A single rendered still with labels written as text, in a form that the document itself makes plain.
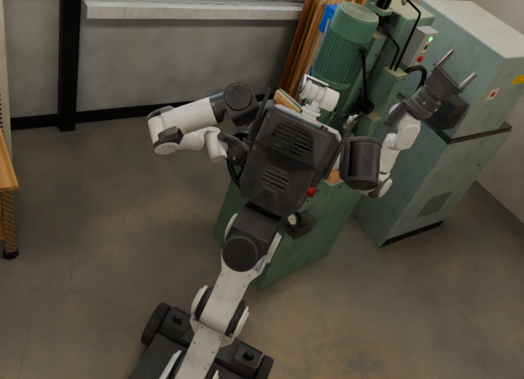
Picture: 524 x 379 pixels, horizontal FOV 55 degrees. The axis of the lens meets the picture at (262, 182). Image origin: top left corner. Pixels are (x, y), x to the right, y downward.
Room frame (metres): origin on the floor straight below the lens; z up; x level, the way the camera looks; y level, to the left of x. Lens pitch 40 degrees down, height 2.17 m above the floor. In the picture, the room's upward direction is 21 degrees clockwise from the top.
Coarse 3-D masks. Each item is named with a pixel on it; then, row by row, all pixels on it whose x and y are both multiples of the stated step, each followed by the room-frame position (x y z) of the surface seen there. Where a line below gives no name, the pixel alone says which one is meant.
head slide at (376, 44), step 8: (376, 32) 2.09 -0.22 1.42; (376, 40) 2.03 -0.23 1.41; (384, 40) 2.08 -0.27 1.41; (368, 48) 2.03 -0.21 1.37; (376, 48) 2.05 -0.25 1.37; (368, 56) 2.03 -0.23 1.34; (376, 56) 2.07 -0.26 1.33; (360, 64) 2.03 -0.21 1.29; (368, 64) 2.05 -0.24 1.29; (360, 72) 2.02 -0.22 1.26; (368, 72) 2.06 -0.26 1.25; (352, 80) 2.03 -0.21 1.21; (360, 80) 2.05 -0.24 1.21; (352, 88) 2.02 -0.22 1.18; (360, 88) 2.07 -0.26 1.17; (344, 96) 2.03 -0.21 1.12; (352, 96) 2.05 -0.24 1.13; (344, 104) 2.02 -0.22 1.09; (352, 104) 2.07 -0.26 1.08; (336, 112) 2.03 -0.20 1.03; (344, 112) 2.04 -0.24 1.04
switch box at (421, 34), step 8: (416, 32) 2.13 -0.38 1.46; (424, 32) 2.12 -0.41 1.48; (432, 32) 2.16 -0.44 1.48; (416, 40) 2.12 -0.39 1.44; (424, 40) 2.11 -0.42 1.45; (432, 40) 2.17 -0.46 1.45; (408, 48) 2.13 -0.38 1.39; (416, 48) 2.11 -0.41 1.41; (408, 56) 2.12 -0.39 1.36; (416, 56) 2.12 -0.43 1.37; (424, 56) 2.18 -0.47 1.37; (408, 64) 2.11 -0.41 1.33; (416, 64) 2.15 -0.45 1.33
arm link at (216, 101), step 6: (216, 96) 1.35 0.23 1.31; (222, 96) 1.35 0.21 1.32; (210, 102) 1.32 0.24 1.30; (216, 102) 1.33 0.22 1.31; (222, 102) 1.33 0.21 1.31; (216, 108) 1.31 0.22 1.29; (222, 108) 1.32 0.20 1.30; (216, 114) 1.31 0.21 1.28; (222, 114) 1.33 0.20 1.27; (216, 120) 1.31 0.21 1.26; (222, 120) 1.34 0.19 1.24
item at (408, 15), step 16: (368, 0) 2.20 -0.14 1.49; (400, 0) 2.27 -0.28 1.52; (400, 16) 2.09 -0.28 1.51; (416, 16) 2.14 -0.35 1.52; (432, 16) 2.23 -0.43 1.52; (400, 32) 2.08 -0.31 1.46; (384, 48) 2.09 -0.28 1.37; (400, 48) 2.12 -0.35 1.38; (384, 64) 2.08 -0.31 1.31; (400, 64) 2.17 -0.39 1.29; (368, 96) 2.08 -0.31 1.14; (336, 128) 2.12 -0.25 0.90
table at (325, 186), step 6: (258, 102) 2.08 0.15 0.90; (270, 102) 2.12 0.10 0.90; (324, 180) 1.69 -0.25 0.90; (342, 180) 1.74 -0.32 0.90; (318, 186) 1.70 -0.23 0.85; (324, 186) 1.68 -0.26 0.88; (330, 186) 1.67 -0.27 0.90; (336, 186) 1.71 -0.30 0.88; (342, 186) 1.75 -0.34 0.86; (324, 192) 1.67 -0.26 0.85; (330, 192) 1.68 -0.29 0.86
